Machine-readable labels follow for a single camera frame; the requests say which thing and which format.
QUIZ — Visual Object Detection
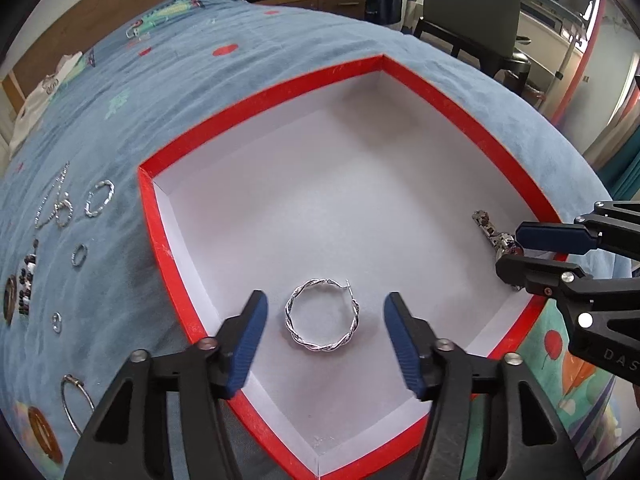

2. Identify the white garment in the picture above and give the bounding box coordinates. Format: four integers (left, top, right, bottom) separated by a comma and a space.
9, 52, 83, 151

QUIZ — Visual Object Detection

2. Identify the dark chair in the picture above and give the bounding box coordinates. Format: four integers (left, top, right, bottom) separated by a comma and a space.
412, 0, 531, 81

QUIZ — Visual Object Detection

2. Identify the silver rhinestone chain necklace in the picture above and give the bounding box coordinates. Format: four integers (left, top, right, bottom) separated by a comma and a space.
34, 162, 71, 231

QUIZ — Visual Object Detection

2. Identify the large thin silver hoop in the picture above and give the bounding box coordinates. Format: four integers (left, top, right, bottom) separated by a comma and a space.
60, 374, 96, 436

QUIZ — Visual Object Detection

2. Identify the large twisted silver hoop earring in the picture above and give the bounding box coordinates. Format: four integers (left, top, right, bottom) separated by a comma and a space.
285, 278, 361, 353

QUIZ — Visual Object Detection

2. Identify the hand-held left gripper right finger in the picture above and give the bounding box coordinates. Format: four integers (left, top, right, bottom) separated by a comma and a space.
382, 291, 586, 480

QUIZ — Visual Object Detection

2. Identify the red cardboard box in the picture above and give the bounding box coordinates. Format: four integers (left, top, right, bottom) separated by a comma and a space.
137, 52, 571, 480

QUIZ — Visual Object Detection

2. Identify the wooden headboard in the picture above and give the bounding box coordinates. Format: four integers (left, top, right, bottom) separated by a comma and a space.
0, 0, 241, 126

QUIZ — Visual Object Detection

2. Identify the white desk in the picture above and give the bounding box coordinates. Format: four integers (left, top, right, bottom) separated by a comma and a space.
517, 0, 596, 61

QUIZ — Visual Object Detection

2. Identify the small twisted silver hoop earring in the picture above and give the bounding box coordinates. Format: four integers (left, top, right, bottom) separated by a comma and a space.
82, 180, 116, 218
54, 192, 76, 228

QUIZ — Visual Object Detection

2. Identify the blue printed blanket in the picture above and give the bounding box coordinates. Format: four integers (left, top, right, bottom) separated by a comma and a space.
0, 0, 618, 480

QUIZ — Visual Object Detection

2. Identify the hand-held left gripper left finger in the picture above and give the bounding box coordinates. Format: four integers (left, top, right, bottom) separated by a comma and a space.
62, 290, 271, 480

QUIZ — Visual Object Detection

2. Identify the teal curtain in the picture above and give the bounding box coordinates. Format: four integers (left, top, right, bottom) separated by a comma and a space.
605, 125, 640, 201

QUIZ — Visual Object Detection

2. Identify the brown oval bangle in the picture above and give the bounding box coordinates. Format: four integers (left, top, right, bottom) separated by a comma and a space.
2, 275, 18, 326

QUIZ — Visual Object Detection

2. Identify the brown and white beaded bracelet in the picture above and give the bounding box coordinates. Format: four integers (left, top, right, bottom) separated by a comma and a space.
17, 240, 40, 316

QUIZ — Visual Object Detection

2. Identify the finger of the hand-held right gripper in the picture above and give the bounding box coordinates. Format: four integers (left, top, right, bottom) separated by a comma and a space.
515, 201, 640, 261
495, 254, 596, 311

